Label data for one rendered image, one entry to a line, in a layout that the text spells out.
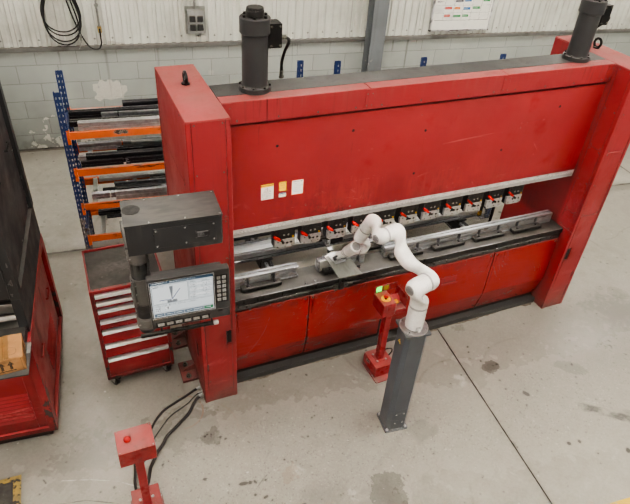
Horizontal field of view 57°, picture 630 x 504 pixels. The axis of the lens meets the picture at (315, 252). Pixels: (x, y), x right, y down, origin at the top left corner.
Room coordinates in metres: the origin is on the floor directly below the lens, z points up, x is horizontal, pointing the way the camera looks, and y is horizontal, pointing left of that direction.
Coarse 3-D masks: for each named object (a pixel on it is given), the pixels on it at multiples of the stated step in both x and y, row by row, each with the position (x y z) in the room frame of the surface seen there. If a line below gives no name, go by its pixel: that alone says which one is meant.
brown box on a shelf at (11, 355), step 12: (12, 336) 2.32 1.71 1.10; (0, 348) 2.23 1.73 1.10; (12, 348) 2.23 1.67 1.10; (24, 348) 2.29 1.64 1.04; (0, 360) 2.14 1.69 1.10; (12, 360) 2.16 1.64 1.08; (24, 360) 2.20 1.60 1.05; (0, 372) 2.13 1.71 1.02; (12, 372) 2.15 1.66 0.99; (24, 372) 2.16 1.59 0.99
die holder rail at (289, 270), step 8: (288, 264) 3.37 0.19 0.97; (296, 264) 3.38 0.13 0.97; (248, 272) 3.24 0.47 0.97; (256, 272) 3.25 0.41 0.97; (264, 272) 3.25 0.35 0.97; (272, 272) 3.27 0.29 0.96; (280, 272) 3.30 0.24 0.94; (288, 272) 3.33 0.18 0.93; (296, 272) 3.38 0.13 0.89; (240, 280) 3.16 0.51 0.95; (248, 280) 3.20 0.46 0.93; (256, 280) 3.22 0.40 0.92; (264, 280) 3.24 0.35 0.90
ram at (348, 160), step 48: (480, 96) 3.94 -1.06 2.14; (528, 96) 4.09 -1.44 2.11; (576, 96) 4.29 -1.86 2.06; (240, 144) 3.16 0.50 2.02; (288, 144) 3.29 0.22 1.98; (336, 144) 3.44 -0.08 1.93; (384, 144) 3.59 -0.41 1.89; (432, 144) 3.76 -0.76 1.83; (480, 144) 3.95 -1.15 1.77; (528, 144) 4.15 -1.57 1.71; (576, 144) 4.37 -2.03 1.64; (240, 192) 3.16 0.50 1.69; (288, 192) 3.30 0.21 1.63; (336, 192) 3.45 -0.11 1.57; (384, 192) 3.62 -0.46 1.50; (432, 192) 3.80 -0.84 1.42; (480, 192) 4.00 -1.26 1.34
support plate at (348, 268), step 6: (330, 258) 3.44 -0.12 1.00; (348, 258) 3.46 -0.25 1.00; (330, 264) 3.37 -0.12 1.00; (336, 264) 3.38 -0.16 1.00; (342, 264) 3.38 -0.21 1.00; (348, 264) 3.39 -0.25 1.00; (354, 264) 3.39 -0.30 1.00; (336, 270) 3.30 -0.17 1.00; (342, 270) 3.31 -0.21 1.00; (348, 270) 3.32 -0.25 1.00; (354, 270) 3.32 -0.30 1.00; (342, 276) 3.24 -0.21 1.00; (348, 276) 3.25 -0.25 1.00
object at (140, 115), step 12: (96, 108) 4.68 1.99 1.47; (108, 108) 4.71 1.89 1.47; (120, 108) 4.74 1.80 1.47; (132, 108) 4.75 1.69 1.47; (144, 108) 4.78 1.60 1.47; (156, 108) 4.81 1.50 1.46; (72, 120) 4.48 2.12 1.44; (84, 120) 4.44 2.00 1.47; (96, 120) 4.46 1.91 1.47; (108, 120) 4.49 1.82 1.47; (120, 120) 4.50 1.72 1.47; (132, 120) 4.53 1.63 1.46; (144, 120) 4.56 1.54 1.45; (156, 120) 4.60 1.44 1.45
